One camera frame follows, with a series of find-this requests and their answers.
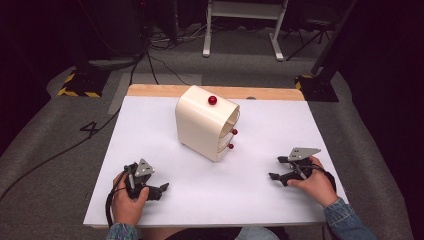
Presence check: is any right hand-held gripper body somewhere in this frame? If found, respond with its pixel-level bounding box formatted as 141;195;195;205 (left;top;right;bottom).
287;147;322;181

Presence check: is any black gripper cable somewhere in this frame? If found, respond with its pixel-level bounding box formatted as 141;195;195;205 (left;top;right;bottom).
104;165;130;230
311;164;338;194

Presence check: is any cream drawer with red knob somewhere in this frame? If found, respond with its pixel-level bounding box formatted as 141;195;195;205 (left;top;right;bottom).
218;124;239;140
216;137;235;155

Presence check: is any person's left hand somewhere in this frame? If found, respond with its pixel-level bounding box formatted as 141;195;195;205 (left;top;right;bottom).
111;171;150;228

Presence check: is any person's right hand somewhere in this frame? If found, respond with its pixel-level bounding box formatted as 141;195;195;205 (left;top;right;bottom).
287;156;340;209

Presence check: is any thin black floor cable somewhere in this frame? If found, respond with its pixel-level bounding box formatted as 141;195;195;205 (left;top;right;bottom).
146;52;192;86

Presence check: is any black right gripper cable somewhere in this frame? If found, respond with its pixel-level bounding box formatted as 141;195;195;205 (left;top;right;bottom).
311;164;338;194

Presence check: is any black stand with striped base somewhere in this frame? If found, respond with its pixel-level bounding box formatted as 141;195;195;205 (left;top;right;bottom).
294;0;358;103
56;0;112;99

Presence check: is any cream rounded drawer cabinet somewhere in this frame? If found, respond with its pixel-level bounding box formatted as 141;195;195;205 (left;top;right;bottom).
175;85;241;163

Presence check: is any white metal desk frame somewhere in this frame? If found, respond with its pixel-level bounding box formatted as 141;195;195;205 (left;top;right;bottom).
202;0;290;62

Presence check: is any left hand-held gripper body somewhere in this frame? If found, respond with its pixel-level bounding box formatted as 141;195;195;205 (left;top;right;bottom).
123;158;156;201

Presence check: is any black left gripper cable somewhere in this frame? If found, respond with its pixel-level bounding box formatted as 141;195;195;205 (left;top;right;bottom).
104;165;130;230

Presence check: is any long black floor cable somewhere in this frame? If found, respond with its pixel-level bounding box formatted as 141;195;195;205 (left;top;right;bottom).
0;107;122;202

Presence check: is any bundle of floor cables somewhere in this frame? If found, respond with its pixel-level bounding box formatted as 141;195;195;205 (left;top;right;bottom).
146;19;209;52

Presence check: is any black tripod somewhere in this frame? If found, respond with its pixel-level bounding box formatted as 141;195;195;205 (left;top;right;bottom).
283;11;336;62

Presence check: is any white table cover sheet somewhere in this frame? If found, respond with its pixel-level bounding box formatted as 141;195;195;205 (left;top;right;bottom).
82;95;350;229

